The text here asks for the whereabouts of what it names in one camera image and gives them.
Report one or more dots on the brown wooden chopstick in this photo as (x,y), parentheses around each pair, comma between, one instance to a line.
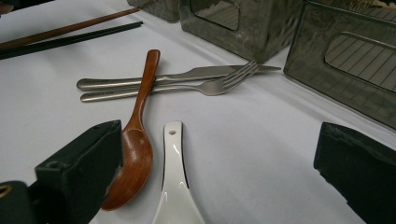
(62,30)

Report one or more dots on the white ceramic spoon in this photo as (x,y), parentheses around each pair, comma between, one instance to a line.
(174,174)

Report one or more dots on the metal fork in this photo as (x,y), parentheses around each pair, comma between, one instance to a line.
(214,87)

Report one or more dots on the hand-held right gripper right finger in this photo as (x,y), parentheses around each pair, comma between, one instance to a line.
(358,168)

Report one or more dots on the metal table knife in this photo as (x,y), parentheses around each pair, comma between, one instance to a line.
(102,84)

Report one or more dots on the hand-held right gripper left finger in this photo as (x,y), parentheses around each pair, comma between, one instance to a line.
(77,168)

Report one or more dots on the black chopstick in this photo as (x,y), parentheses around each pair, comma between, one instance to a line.
(62,40)

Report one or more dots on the brown wooden spoon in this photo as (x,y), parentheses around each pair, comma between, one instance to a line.
(137,155)

